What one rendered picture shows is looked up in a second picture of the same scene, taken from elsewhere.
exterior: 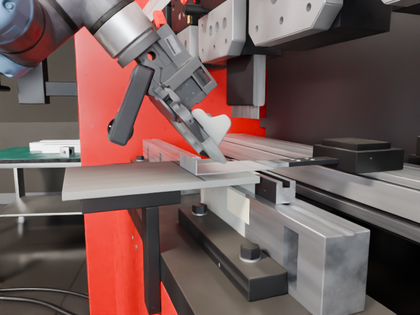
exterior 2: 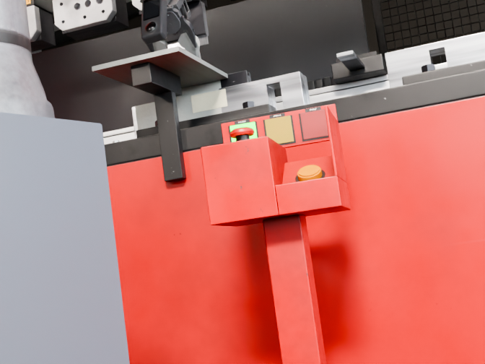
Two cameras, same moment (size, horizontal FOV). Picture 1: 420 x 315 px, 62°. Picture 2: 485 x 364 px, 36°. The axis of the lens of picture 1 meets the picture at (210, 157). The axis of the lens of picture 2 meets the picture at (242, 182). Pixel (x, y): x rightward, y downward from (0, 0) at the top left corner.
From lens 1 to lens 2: 1.34 m
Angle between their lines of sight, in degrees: 53
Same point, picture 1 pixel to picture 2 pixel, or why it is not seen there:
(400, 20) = not seen: hidden behind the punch
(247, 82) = (195, 19)
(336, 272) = (304, 92)
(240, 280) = (260, 110)
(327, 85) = (124, 89)
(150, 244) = (176, 120)
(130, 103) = (164, 11)
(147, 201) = (172, 86)
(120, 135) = (164, 31)
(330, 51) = (123, 55)
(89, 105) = not seen: outside the picture
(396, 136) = not seen: hidden behind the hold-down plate
